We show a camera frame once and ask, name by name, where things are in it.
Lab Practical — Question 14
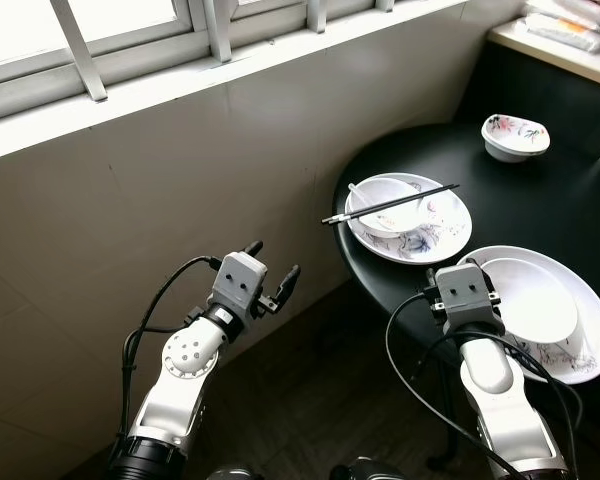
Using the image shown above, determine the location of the large white bowl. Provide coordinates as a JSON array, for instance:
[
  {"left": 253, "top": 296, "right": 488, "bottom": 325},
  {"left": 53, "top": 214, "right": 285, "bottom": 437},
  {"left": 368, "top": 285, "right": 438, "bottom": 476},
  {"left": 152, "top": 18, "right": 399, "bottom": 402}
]
[{"left": 477, "top": 258, "right": 581, "bottom": 348}]

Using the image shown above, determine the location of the large floral plate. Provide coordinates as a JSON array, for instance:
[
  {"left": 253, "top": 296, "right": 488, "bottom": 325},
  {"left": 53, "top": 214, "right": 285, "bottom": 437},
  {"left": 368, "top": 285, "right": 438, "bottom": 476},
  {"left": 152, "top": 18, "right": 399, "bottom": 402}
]
[{"left": 458, "top": 245, "right": 600, "bottom": 386}]

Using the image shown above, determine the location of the small floral plate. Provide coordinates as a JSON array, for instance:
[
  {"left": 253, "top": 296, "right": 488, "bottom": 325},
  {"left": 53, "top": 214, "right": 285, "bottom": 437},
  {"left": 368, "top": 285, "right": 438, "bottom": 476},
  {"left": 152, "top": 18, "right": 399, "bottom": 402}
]
[{"left": 345, "top": 172, "right": 473, "bottom": 266}]

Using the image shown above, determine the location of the black round table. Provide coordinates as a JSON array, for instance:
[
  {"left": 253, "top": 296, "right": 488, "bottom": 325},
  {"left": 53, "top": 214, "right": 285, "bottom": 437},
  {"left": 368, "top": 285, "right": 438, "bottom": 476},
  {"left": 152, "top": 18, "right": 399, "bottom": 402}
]
[{"left": 332, "top": 122, "right": 600, "bottom": 401}]

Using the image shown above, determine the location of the plain white bowl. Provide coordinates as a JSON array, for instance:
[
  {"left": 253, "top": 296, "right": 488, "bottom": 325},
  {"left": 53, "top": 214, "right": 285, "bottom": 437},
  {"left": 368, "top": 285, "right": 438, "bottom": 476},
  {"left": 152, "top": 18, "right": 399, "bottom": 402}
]
[{"left": 348, "top": 177, "right": 429, "bottom": 239}]

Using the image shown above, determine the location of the white ceramic spoon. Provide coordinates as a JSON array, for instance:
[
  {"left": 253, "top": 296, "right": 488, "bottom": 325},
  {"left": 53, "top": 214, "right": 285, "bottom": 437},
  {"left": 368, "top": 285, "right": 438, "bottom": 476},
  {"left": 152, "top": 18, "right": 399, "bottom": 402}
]
[{"left": 347, "top": 182, "right": 379, "bottom": 209}]

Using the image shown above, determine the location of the small floral bowl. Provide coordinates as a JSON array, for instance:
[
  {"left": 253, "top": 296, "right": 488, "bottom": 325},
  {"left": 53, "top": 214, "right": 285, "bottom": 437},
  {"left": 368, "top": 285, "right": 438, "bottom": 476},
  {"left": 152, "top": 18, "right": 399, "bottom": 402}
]
[{"left": 481, "top": 113, "right": 551, "bottom": 163}]

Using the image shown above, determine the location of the black table leg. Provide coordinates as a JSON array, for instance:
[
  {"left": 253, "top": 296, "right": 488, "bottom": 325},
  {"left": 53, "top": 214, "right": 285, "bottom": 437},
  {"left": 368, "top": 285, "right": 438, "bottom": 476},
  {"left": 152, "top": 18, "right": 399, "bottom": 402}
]
[{"left": 425, "top": 350, "right": 461, "bottom": 471}]

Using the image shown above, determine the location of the dark cabinet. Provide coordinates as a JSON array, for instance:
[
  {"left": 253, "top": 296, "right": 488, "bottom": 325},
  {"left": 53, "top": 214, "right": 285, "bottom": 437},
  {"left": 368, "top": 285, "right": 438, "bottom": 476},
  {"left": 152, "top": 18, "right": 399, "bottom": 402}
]
[{"left": 450, "top": 42, "right": 600, "bottom": 161}]

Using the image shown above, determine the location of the robot left leg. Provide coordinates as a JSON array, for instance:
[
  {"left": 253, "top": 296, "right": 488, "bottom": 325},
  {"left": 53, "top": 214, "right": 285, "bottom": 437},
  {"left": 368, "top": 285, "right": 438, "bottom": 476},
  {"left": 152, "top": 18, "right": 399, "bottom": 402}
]
[{"left": 205, "top": 465, "right": 261, "bottom": 480}]

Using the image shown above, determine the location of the robot leg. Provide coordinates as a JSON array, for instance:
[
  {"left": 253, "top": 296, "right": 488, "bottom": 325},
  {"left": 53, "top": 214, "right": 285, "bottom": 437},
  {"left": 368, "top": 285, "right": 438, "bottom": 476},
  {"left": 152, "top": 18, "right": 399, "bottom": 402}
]
[
  {"left": 330, "top": 457, "right": 411, "bottom": 480},
  {"left": 205, "top": 465, "right": 261, "bottom": 480}
]

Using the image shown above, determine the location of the robot right leg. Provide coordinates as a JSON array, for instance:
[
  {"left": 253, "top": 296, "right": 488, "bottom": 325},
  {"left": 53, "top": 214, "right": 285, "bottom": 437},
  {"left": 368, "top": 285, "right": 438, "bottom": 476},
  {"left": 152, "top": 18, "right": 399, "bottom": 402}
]
[{"left": 330, "top": 457, "right": 411, "bottom": 480}]

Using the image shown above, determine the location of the beige counter top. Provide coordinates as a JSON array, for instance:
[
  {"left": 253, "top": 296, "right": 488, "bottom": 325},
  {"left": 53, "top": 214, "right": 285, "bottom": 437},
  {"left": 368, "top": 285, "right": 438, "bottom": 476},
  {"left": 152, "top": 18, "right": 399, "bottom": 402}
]
[{"left": 487, "top": 15, "right": 600, "bottom": 91}]

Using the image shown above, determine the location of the white plastic packet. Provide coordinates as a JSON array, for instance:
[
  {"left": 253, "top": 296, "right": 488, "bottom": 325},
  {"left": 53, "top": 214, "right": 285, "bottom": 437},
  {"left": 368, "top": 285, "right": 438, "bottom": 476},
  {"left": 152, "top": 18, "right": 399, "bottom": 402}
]
[
  {"left": 530, "top": 0, "right": 600, "bottom": 21},
  {"left": 525, "top": 10, "right": 600, "bottom": 53}
]

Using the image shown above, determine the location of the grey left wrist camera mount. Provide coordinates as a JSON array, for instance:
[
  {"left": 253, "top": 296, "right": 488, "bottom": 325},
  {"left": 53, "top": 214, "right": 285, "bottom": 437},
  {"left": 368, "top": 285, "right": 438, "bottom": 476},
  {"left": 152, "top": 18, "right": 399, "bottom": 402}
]
[{"left": 212, "top": 252, "right": 269, "bottom": 313}]

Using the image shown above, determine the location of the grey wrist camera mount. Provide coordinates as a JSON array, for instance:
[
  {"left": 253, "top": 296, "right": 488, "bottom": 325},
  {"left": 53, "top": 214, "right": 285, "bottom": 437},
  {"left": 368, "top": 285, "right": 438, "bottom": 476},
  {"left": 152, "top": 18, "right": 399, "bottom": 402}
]
[
  {"left": 435, "top": 264, "right": 503, "bottom": 336},
  {"left": 212, "top": 252, "right": 269, "bottom": 313}
]

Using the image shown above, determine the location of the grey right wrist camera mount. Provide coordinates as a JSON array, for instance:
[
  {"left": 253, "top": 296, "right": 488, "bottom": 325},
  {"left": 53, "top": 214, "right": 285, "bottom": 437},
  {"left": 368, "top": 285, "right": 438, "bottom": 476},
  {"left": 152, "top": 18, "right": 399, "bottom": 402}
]
[{"left": 435, "top": 264, "right": 503, "bottom": 336}]

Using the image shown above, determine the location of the white window frame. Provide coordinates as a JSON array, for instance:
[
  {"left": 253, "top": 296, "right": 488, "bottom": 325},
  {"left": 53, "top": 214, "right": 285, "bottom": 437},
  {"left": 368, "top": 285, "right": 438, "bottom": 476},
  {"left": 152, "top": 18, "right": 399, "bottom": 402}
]
[{"left": 0, "top": 0, "right": 526, "bottom": 166}]

